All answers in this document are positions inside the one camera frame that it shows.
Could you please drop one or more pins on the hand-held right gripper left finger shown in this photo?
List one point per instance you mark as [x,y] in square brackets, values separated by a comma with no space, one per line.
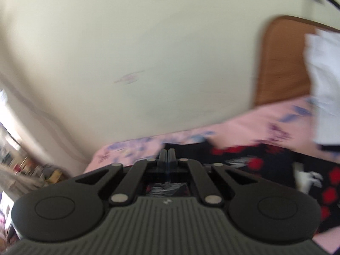
[163,160]

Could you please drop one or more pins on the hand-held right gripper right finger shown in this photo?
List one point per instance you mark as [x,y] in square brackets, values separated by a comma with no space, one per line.
[171,160]

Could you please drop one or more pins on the black red printed garment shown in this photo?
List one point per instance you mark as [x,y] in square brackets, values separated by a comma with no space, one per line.
[268,170]

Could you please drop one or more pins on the pink floral bedsheet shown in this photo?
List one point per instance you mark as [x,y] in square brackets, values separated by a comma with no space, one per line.
[239,130]

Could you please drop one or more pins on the wooden headboard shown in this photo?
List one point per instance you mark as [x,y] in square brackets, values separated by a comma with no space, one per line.
[281,63]

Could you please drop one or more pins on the white cloth pile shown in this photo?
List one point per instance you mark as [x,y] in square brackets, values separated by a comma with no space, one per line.
[325,85]

